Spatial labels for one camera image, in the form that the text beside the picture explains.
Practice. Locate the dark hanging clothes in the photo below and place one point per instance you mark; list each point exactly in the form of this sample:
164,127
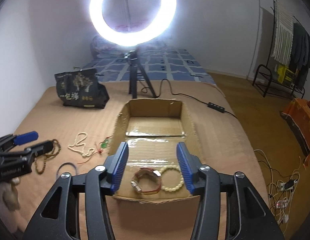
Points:
300,55

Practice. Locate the gloved hand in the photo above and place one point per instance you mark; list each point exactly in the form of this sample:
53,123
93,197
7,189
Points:
9,194

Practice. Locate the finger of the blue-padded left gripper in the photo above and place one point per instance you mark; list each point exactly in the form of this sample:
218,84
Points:
39,149
25,138

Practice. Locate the orange cloth covered furniture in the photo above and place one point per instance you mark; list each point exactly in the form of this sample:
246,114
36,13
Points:
297,115

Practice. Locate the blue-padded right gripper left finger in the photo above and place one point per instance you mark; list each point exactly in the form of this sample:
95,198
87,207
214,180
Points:
57,216

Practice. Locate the tan blanket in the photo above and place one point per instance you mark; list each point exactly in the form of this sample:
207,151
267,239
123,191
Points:
225,146

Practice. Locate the black snack bag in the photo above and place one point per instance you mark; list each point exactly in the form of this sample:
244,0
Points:
81,89

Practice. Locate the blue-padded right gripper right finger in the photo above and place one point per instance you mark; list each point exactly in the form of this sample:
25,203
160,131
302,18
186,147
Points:
248,216

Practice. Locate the white ring light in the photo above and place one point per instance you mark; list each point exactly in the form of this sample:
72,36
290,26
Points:
129,23

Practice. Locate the blue checkered bed sheet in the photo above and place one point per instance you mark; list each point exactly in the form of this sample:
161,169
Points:
171,64

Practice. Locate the cardboard box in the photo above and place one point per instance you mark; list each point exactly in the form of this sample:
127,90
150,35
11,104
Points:
152,128

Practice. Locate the black clothes rack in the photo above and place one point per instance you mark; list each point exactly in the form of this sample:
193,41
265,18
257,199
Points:
265,75

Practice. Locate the white knitted cloth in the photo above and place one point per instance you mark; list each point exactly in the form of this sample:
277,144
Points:
283,39

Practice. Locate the yellow box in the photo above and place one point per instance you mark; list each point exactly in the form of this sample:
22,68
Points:
285,76

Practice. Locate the black tripod stand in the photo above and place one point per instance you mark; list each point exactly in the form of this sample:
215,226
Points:
136,70

